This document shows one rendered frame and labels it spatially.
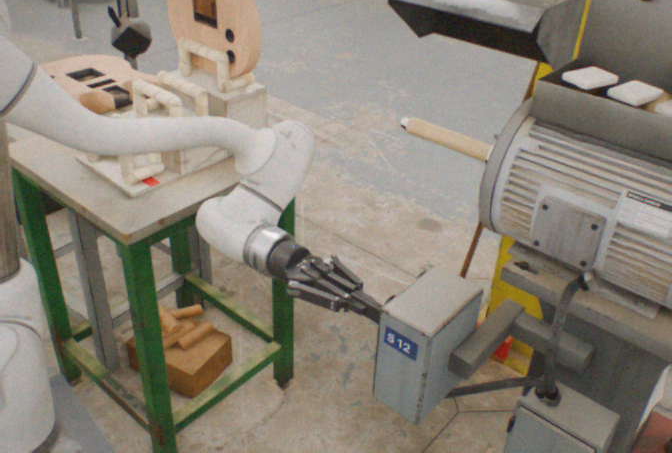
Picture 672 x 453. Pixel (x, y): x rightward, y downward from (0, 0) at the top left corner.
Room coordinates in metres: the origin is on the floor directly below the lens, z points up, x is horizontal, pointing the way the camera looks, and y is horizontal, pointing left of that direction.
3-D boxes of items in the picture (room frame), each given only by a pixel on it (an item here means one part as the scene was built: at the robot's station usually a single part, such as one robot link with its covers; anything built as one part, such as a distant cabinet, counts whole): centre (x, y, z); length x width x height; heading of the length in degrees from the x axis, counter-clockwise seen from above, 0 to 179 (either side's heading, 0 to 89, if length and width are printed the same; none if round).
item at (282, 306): (1.64, 0.16, 0.45); 0.05 x 0.05 x 0.90; 51
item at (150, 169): (1.44, 0.49, 0.96); 0.11 x 0.03 x 0.03; 140
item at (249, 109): (1.74, 0.36, 1.02); 0.27 x 0.15 x 0.17; 50
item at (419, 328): (0.78, -0.23, 0.99); 0.24 x 0.21 x 0.26; 51
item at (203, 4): (1.74, 0.36, 1.31); 0.10 x 0.03 x 0.05; 49
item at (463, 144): (1.12, -0.21, 1.25); 0.18 x 0.03 x 0.03; 51
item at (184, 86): (1.66, 0.43, 1.12); 0.20 x 0.03 x 0.03; 49
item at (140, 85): (1.59, 0.49, 1.12); 0.20 x 0.03 x 0.03; 49
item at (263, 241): (0.98, 0.11, 1.07); 0.09 x 0.06 x 0.09; 141
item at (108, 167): (1.51, 0.56, 0.94); 0.27 x 0.15 x 0.01; 50
